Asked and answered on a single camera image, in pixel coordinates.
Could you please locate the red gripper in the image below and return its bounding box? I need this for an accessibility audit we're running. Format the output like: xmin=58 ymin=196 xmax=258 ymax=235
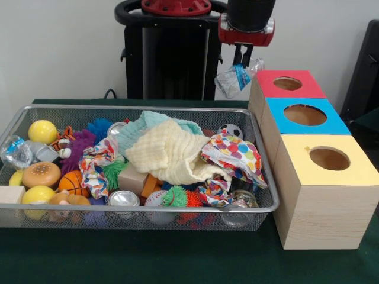
xmin=218 ymin=13 xmax=275 ymax=66

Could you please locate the silver mesh bin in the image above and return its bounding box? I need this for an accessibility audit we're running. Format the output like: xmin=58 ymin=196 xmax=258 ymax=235
xmin=0 ymin=104 xmax=280 ymax=231

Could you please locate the wooden box with three holes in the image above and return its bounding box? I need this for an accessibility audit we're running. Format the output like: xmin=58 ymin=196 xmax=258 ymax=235
xmin=248 ymin=69 xmax=379 ymax=251

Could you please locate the small soccer ball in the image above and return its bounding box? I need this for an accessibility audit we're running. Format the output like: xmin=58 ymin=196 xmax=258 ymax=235
xmin=216 ymin=123 xmax=244 ymax=140

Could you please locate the polka dot paper napkin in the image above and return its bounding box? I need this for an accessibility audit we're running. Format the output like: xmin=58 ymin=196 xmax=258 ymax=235
xmin=201 ymin=129 xmax=268 ymax=189

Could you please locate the black panel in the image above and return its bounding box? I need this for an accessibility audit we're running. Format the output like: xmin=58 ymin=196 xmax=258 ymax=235
xmin=340 ymin=19 xmax=379 ymax=119

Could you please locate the cream muslin cloth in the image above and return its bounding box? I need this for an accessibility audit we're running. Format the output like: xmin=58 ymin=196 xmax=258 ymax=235
xmin=126 ymin=120 xmax=233 ymax=186

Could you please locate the light blue muslin cloth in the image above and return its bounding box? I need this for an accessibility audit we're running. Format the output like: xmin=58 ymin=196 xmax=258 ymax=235
xmin=107 ymin=110 xmax=204 ymax=154

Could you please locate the dark green table cloth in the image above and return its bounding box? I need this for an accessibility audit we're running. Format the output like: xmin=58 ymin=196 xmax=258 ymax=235
xmin=346 ymin=108 xmax=379 ymax=149
xmin=0 ymin=99 xmax=379 ymax=284

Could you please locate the small orange basketball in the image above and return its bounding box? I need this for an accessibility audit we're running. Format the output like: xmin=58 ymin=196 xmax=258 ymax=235
xmin=58 ymin=170 xmax=90 ymax=198

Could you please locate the yellow ball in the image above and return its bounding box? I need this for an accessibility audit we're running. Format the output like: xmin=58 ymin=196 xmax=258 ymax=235
xmin=21 ymin=185 xmax=56 ymax=221
xmin=28 ymin=119 xmax=58 ymax=146

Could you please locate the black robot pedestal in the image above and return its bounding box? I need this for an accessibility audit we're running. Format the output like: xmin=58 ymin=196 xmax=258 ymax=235
xmin=114 ymin=0 xmax=237 ymax=101

